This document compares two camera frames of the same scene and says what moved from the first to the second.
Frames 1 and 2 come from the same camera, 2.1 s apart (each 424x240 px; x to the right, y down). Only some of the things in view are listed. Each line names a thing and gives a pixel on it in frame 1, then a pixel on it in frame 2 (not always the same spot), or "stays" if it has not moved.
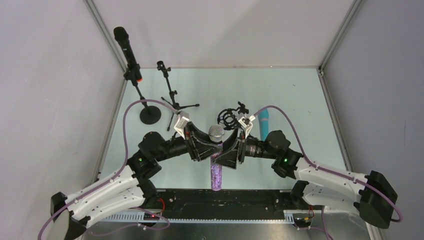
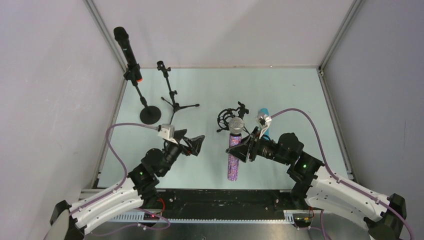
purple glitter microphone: [215, 136] to [236, 127]
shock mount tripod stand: [226, 118] stays
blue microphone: [263, 117] stays
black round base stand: [149, 115] stays
